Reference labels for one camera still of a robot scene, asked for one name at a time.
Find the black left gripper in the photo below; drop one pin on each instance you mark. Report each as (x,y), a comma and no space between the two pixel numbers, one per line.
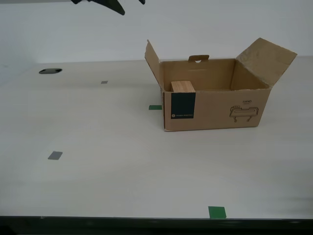
(77,1)

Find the green tape square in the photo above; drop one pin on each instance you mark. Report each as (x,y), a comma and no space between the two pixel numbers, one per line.
(217,212)
(154,107)

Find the cardboard box black stripes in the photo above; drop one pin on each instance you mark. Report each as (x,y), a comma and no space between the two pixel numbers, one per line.
(215,110)

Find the light wooden block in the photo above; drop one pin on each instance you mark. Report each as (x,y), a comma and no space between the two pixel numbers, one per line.
(183,86)

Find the grey tape square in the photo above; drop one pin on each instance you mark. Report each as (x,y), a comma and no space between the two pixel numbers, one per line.
(55,155)
(104,82)

